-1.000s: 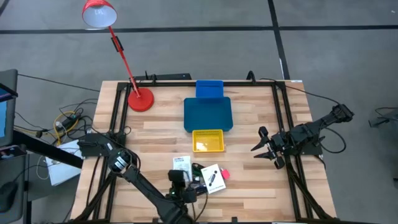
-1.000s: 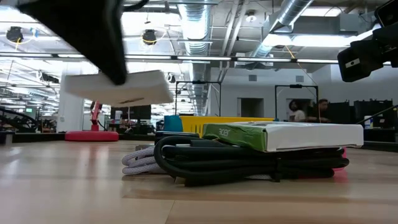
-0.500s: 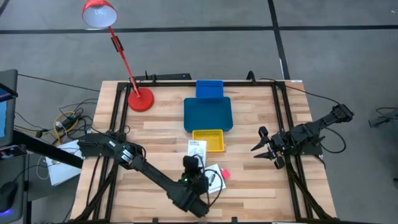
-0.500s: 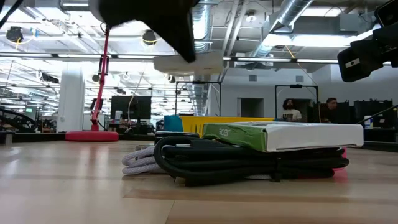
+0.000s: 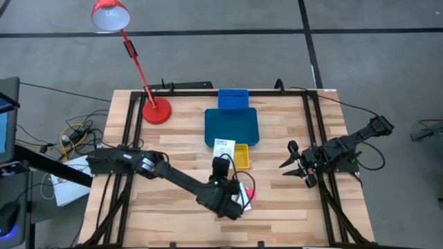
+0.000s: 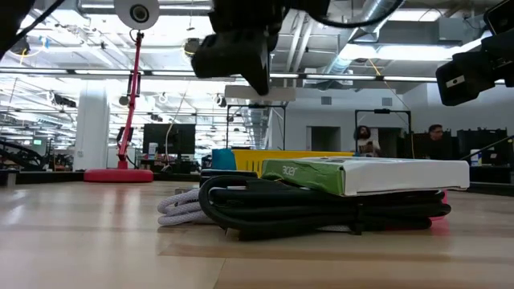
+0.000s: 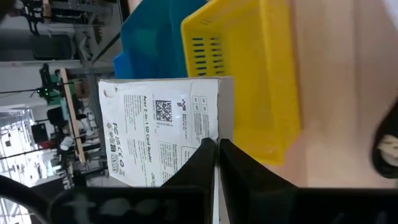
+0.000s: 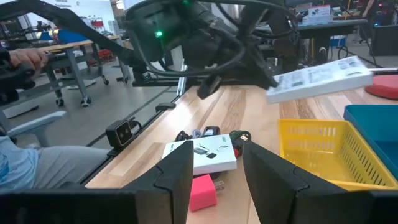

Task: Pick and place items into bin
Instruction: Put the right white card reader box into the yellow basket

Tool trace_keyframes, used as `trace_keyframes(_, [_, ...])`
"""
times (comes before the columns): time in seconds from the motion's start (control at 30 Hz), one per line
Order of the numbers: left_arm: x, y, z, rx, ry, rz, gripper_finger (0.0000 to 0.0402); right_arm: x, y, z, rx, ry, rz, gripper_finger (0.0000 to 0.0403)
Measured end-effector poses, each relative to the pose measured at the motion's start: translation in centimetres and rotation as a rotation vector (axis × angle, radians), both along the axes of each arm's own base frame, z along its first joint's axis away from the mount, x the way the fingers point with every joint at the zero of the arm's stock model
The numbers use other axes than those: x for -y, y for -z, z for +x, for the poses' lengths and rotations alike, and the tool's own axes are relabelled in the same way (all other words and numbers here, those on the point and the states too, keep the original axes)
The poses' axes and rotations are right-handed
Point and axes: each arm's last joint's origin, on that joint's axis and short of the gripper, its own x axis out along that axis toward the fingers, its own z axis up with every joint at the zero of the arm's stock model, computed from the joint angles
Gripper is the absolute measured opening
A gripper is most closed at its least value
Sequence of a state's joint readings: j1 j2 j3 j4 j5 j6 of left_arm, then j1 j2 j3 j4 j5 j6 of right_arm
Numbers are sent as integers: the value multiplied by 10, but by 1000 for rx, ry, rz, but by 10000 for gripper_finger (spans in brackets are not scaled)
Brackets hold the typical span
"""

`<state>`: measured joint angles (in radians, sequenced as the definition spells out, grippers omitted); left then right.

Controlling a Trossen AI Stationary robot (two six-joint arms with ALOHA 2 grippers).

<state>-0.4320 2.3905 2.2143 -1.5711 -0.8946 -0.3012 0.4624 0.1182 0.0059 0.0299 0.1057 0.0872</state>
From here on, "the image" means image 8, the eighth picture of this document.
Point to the blue storage bin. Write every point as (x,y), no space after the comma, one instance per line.
(71,35)

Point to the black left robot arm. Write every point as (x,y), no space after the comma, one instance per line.
(149,28)

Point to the rolling workbench wood top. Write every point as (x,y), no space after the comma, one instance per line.
(71,59)

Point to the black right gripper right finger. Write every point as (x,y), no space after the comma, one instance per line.
(273,193)

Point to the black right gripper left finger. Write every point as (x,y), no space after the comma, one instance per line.
(174,174)

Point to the black table edge clip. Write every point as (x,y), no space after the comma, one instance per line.
(164,106)

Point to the yellow blue plastic basket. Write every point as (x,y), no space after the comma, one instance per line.
(376,124)

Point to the light grey chair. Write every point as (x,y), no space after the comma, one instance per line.
(37,124)

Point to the black table-level camera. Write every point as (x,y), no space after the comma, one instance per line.
(119,133)

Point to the long white box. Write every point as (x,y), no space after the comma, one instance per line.
(320,79)

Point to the white green Acer box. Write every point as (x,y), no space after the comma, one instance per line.
(202,155)

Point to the black desk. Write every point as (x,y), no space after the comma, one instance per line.
(329,28)

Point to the red camera stand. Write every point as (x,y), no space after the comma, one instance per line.
(384,87)

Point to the person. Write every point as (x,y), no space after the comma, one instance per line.
(46,168)
(368,18)

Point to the silver aluminium bracket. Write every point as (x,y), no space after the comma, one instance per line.
(181,81)

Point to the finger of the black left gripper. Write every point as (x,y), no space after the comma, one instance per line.
(209,88)
(258,73)

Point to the person's hand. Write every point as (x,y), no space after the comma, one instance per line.
(28,58)

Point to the pink charger plug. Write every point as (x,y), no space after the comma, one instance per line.
(202,193)

